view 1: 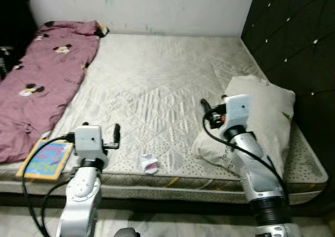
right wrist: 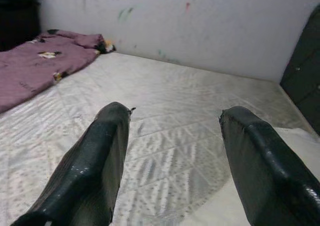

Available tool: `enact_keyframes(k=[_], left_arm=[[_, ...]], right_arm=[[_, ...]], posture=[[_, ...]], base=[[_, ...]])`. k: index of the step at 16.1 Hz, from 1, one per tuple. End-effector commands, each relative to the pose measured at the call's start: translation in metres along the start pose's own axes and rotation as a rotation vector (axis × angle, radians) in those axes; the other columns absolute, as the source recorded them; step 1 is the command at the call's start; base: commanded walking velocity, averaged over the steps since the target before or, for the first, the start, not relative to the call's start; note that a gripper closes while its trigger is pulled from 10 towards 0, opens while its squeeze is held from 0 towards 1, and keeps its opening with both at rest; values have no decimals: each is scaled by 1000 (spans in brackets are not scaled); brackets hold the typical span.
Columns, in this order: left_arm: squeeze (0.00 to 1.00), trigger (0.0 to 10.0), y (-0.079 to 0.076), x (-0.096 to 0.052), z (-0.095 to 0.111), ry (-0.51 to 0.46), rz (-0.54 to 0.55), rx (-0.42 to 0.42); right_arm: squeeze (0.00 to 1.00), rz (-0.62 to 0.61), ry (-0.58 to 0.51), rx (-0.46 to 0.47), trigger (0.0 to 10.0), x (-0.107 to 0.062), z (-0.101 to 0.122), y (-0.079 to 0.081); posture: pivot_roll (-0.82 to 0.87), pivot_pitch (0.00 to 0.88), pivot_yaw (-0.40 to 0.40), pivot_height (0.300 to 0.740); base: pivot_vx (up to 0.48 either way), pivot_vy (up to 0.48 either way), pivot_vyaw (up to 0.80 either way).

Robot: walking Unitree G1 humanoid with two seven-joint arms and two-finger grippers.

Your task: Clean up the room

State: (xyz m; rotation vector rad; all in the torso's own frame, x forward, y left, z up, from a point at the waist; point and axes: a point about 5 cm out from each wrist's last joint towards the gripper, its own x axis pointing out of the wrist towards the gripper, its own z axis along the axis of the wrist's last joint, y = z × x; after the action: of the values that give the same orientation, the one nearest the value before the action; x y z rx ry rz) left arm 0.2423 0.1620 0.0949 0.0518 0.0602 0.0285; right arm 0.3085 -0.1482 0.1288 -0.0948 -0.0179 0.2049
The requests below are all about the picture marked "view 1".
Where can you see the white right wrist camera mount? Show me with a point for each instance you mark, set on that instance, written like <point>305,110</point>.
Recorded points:
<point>236,110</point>

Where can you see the black tufted headboard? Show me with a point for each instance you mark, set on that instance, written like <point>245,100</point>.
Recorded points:
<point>293,38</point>

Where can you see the grey left robot leg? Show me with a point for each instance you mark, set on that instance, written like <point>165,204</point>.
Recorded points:
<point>125,233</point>

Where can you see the white printed pillow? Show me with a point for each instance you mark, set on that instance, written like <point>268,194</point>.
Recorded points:
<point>261,116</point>

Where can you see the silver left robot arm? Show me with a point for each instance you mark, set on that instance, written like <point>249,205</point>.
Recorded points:
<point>78,205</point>

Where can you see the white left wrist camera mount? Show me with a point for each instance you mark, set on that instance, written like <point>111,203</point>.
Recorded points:
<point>88,140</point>

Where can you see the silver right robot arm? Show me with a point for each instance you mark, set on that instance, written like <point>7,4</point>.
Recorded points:
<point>251,164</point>

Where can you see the white pink wrapper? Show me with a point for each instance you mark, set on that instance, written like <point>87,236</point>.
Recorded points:
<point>149,164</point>

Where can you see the blue yellow children's book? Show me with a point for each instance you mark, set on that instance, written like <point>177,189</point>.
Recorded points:
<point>47,161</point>

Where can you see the purple cartoon mouse quilt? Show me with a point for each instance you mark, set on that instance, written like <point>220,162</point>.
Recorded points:
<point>42,90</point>

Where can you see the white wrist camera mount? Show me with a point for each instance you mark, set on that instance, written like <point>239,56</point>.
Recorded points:
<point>88,140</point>
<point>236,110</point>

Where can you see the grey quilted mattress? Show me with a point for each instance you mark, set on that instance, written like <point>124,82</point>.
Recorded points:
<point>157,90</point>

